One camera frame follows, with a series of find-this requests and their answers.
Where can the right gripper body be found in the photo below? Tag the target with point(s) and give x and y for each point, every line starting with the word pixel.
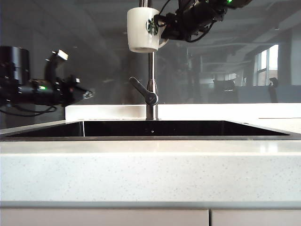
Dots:
pixel 184 21

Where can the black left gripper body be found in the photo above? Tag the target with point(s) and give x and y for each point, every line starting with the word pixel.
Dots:
pixel 67 90

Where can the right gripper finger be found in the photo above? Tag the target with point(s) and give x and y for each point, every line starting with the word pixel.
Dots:
pixel 165 18
pixel 171 33

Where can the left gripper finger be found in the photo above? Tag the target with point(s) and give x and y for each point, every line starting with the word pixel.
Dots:
pixel 86 96
pixel 85 90

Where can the white Starbucks logo mug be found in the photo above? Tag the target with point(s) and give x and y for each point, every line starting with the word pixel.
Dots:
pixel 138 28

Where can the grey metal faucet lever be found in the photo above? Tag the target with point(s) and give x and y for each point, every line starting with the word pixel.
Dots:
pixel 141 88

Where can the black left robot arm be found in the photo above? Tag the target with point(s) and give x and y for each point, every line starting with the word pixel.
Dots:
pixel 18 66

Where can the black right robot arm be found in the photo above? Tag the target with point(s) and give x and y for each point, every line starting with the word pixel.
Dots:
pixel 211 11

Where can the dark metal gooseneck faucet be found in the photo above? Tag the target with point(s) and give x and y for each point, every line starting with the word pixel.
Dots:
pixel 152 68

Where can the black rectangular sink basin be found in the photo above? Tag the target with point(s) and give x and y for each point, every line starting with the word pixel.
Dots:
pixel 164 129

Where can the white raised counter ledge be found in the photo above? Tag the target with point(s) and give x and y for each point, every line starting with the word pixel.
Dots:
pixel 105 111

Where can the grey cabinet door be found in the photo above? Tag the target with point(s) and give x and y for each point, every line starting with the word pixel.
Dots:
pixel 256 217
pixel 103 217

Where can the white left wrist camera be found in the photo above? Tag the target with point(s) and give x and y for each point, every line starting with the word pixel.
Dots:
pixel 63 54

